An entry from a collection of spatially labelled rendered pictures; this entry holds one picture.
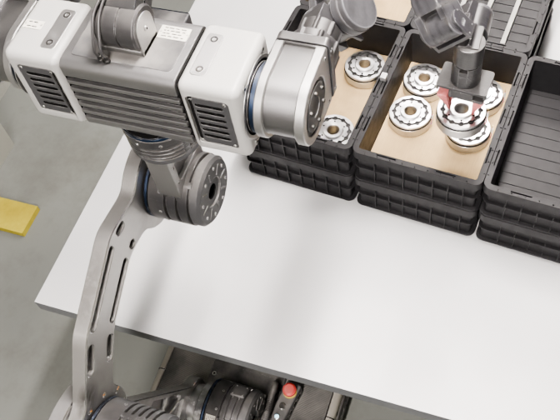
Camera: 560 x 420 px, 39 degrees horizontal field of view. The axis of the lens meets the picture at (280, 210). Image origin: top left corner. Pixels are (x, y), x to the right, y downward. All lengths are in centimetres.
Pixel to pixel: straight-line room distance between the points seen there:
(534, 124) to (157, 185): 95
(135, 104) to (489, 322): 97
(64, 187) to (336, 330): 157
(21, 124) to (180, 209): 196
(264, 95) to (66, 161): 208
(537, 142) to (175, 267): 92
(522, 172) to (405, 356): 50
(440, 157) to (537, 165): 22
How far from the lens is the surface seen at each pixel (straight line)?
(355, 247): 192
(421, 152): 191
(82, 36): 128
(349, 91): 203
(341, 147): 180
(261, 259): 192
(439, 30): 151
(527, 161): 192
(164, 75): 118
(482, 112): 171
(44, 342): 281
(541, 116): 200
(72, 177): 312
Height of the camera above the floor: 237
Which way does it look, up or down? 57 degrees down
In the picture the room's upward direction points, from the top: 13 degrees counter-clockwise
